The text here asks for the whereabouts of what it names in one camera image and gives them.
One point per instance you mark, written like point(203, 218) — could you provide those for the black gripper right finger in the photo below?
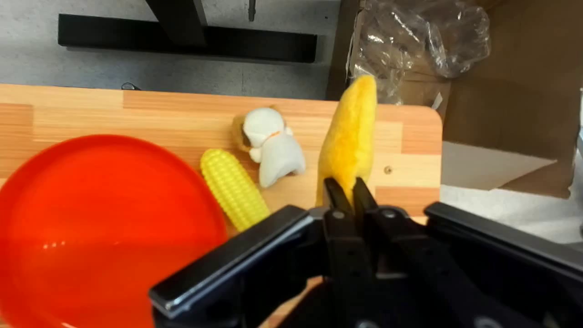
point(440, 292)

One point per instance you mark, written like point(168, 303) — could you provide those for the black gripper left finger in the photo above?
point(341, 241)

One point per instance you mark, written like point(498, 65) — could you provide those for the orange plastic plate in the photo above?
point(90, 225)

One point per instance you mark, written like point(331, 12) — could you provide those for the yellow toy corn cob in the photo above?
point(234, 189)

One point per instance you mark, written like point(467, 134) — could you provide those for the white toy mushroom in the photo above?
point(270, 143)

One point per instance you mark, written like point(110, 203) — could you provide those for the clear plastic bag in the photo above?
point(416, 48)

